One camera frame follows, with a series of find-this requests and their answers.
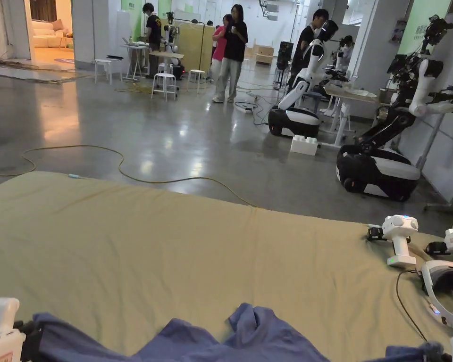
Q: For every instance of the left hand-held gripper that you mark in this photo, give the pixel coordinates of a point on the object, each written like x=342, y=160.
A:
x=0, y=339

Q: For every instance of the dark blue shirt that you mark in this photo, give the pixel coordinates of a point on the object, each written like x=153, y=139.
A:
x=219, y=339

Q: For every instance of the bed with beige sheet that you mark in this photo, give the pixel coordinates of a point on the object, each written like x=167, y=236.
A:
x=173, y=241

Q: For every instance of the black and white robot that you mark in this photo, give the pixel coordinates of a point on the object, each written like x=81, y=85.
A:
x=385, y=158

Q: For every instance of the white block carton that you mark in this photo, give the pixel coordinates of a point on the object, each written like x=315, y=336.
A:
x=304, y=145

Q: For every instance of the white desk with cloths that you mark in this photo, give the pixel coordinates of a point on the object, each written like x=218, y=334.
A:
x=347, y=98

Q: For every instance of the white humanoid robot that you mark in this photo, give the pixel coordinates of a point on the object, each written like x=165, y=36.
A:
x=305, y=94

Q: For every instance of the cream sofa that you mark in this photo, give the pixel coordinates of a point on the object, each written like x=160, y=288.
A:
x=49, y=34

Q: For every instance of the small white robot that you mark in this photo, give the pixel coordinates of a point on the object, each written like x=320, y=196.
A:
x=171, y=49

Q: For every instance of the wooden crate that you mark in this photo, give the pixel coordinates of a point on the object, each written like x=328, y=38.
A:
x=264, y=54

